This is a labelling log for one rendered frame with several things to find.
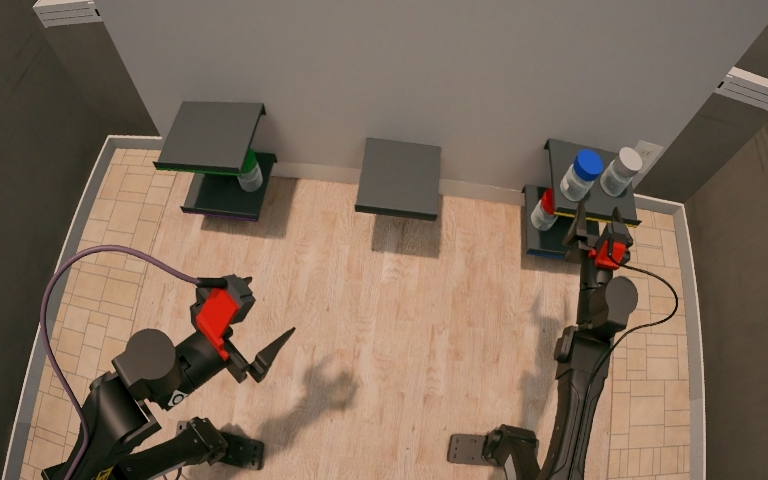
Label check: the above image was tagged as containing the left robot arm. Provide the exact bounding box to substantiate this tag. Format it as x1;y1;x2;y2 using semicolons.
67;274;262;480

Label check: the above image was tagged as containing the glass bottle with blue cap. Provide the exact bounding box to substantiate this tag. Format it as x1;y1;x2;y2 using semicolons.
560;150;603;202

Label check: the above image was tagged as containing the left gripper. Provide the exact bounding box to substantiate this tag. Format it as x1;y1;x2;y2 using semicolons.
175;287;296;390

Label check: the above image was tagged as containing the small glass bottle with red cap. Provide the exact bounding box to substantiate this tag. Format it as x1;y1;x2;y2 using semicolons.
531;188;559;231

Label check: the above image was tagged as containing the clear glass bottle with green cap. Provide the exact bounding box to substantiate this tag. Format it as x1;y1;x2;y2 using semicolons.
237;148;263;192

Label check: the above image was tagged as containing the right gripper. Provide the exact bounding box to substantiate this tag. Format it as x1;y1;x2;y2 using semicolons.
563;198;634;292

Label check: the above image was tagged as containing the glass bottle with grey cap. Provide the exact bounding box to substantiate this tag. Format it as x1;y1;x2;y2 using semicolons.
600;147;642;197

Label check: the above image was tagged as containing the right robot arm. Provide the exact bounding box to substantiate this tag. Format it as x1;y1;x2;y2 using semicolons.
448;276;639;480

